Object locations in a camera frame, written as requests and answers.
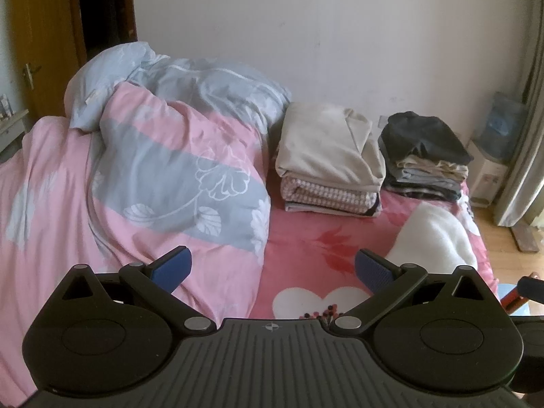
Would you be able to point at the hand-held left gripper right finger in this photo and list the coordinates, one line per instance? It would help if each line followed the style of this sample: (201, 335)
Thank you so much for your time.
(374, 270)

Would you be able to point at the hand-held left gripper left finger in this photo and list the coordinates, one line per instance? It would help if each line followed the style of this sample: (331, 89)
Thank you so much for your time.
(172, 270)

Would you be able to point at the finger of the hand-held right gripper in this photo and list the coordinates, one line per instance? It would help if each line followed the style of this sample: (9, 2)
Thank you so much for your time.
(533, 290)

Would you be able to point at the beige jacket with black trim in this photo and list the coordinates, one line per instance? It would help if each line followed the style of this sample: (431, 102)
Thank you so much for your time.
(327, 144)

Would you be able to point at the stack of dark folded clothes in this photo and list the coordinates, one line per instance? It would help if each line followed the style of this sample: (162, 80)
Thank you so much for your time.
(425, 148)

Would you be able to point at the brown floor mat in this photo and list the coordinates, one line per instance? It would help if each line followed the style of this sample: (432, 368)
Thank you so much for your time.
(527, 238)

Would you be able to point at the pink floral bed blanket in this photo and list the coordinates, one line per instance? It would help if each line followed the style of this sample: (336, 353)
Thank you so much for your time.
(331, 238)

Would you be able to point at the white fleece folded blanket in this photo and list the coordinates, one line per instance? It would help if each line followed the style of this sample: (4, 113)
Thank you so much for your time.
(437, 238)

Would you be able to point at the folded lilac sheet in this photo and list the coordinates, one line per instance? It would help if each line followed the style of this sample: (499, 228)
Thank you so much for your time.
(323, 212)

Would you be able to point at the checked folded cloth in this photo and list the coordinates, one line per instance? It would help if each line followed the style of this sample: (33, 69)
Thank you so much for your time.
(327, 193)

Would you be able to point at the pink grey floral duvet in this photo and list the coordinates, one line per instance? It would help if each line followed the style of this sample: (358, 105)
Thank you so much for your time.
(127, 170)

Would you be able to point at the white water dispenser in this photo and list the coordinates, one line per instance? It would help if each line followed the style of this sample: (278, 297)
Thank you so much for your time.
(488, 174)

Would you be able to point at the grey curtain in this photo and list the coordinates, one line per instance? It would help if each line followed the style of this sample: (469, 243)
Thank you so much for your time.
(522, 114)

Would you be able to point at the beige cabinet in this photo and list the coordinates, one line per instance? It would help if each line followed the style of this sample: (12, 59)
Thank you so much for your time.
(12, 129)

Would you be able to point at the wall socket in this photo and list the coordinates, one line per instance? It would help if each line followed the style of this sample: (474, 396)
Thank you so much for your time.
(382, 120)

